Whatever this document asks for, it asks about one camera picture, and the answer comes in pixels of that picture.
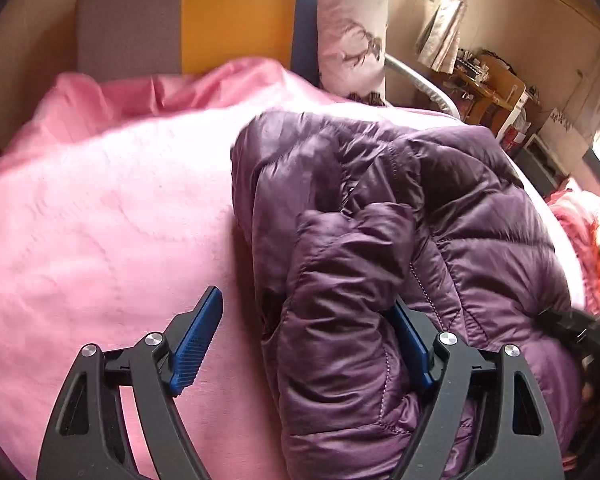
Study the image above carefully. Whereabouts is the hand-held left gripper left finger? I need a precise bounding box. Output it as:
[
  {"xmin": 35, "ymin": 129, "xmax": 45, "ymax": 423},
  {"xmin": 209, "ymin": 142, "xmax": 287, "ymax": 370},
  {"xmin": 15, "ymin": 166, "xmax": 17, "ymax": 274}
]
[{"xmin": 36, "ymin": 286, "xmax": 224, "ymax": 480}]

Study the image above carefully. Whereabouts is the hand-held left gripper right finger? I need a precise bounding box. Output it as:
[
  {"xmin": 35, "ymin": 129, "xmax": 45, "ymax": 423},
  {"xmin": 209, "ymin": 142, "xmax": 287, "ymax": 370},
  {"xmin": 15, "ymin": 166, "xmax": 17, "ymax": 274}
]
[{"xmin": 387, "ymin": 300, "xmax": 565, "ymax": 480}]

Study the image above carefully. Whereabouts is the purple down jacket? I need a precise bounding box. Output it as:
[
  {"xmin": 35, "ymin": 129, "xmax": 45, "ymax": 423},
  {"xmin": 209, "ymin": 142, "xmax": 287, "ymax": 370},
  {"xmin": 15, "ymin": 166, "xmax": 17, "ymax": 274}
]
[{"xmin": 230, "ymin": 110, "xmax": 588, "ymax": 480}]

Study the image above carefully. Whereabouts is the red patterned cloth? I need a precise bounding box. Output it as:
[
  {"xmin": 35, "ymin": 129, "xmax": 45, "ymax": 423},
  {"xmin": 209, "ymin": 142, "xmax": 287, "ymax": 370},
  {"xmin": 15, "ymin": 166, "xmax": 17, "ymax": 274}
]
[{"xmin": 545, "ymin": 177, "xmax": 600, "ymax": 313}]

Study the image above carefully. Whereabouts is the pink bed sheet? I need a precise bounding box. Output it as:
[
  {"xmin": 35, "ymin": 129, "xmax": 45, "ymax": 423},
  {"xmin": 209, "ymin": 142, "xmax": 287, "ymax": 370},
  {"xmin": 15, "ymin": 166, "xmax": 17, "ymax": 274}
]
[{"xmin": 0, "ymin": 57, "xmax": 581, "ymax": 480}]

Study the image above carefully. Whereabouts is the white storage shelf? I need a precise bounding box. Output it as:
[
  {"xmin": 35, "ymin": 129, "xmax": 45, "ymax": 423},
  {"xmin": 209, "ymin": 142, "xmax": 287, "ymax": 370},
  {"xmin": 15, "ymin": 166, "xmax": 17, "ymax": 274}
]
[{"xmin": 497, "ymin": 94, "xmax": 553, "ymax": 163}]

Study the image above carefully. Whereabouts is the wooden desk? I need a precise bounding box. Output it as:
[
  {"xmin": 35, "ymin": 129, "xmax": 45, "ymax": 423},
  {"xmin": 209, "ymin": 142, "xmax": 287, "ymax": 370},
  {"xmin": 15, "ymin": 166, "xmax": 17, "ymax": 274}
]
[{"xmin": 450, "ymin": 49, "xmax": 529, "ymax": 137}]

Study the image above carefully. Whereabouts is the pink deer print pillow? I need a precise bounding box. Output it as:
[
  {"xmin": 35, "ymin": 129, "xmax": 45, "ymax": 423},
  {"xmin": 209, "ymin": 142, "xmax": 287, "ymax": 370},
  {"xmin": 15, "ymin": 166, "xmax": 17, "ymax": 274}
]
[{"xmin": 316, "ymin": 0, "xmax": 391, "ymax": 107}]

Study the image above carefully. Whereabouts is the beige floral curtain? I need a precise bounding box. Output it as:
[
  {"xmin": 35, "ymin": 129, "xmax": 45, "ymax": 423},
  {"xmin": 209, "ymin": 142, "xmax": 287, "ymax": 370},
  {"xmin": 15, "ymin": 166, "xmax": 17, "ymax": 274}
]
[{"xmin": 414, "ymin": 0, "xmax": 487, "ymax": 74}]

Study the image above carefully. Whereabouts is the grey yellow blue headboard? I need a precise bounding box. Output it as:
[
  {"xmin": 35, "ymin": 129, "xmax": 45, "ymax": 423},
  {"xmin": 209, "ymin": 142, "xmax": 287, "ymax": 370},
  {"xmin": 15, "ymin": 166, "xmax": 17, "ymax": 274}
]
[{"xmin": 75, "ymin": 0, "xmax": 322, "ymax": 81}]

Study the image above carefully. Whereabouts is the grey curved bed rail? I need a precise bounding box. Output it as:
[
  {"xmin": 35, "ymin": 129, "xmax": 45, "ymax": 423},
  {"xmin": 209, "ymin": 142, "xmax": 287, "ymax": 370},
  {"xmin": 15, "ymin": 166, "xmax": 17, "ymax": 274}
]
[{"xmin": 384, "ymin": 54, "xmax": 464, "ymax": 121}]

